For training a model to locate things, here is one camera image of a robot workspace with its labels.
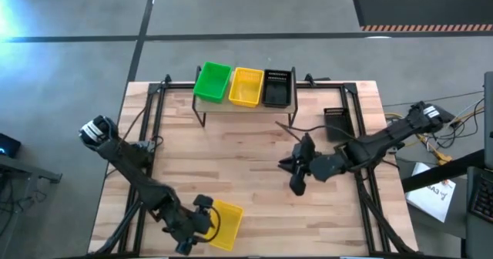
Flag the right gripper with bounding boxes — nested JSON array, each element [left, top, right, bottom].
[[277, 133, 319, 176]]

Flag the yellow plastic basket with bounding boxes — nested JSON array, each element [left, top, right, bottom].
[[203, 199, 245, 252], [228, 66, 265, 109]]

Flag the wooden shelf black metal legs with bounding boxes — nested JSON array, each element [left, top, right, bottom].
[[191, 65, 300, 129]]

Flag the white printed paper sheet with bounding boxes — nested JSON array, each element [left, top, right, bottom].
[[404, 162, 457, 224]]

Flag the black diagonal bar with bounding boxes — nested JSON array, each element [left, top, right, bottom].
[[401, 149, 486, 193]]

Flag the grey metal desk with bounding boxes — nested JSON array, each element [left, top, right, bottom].
[[0, 154, 63, 259]]

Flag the black backlit keyboard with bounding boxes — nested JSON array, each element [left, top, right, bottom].
[[470, 173, 493, 225]]

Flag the black hazard-striped floor mat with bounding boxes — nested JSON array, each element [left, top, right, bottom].
[[352, 0, 493, 32]]

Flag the black device blue light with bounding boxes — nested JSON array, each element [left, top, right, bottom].
[[0, 133, 22, 159]]

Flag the dark grey desk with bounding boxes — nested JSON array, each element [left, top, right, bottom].
[[464, 71, 493, 259]]

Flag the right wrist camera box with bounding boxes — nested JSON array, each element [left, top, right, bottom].
[[288, 172, 310, 197]]

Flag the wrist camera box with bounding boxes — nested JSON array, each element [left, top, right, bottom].
[[192, 194, 214, 210], [288, 172, 310, 197]]

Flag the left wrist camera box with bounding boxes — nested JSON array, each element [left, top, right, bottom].
[[192, 194, 214, 210]]

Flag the black aluminium table frame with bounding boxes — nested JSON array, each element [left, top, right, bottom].
[[88, 73, 421, 258]]

